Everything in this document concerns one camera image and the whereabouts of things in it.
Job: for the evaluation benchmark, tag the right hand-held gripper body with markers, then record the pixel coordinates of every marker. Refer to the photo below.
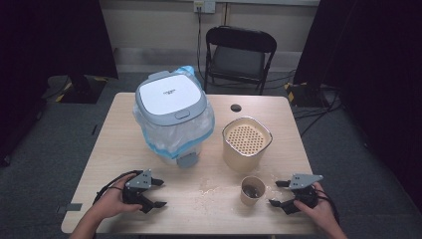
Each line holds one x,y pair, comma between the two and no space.
303,181

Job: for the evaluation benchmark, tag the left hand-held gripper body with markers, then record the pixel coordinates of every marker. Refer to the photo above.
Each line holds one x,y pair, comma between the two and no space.
139,181

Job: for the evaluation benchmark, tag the brown paper cup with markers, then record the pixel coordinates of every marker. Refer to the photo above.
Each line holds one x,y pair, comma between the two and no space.
247,199

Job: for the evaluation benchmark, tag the grey white pedal trash bin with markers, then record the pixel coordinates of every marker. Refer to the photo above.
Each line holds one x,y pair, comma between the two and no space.
169,96

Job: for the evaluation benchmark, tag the person's right hand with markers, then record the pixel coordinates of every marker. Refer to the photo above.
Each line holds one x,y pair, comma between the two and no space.
320,210

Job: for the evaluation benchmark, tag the person's left hand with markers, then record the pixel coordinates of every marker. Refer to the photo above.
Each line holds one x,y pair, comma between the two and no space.
111,202

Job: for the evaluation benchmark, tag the translucent blue-edged trash bag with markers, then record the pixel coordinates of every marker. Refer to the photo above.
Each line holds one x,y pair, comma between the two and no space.
172,137

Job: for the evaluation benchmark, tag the beige container with strainer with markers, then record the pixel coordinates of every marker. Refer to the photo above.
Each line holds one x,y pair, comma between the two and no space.
244,152

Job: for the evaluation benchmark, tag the small black strip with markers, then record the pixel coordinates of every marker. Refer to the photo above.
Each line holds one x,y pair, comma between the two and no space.
94,129

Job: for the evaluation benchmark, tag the grey floor tape piece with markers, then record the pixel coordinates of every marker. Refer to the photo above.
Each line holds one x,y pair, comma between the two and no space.
71,207

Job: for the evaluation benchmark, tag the black stand base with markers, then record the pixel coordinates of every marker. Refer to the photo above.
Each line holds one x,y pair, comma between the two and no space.
307,96
84,91

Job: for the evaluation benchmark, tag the black folding chair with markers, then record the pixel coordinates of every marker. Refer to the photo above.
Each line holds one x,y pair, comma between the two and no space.
239,59

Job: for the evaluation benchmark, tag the black curtain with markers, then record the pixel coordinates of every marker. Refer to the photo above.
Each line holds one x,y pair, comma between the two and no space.
49,40
371,66

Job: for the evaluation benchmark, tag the white wall socket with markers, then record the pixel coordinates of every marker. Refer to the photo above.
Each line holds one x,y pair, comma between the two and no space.
204,6

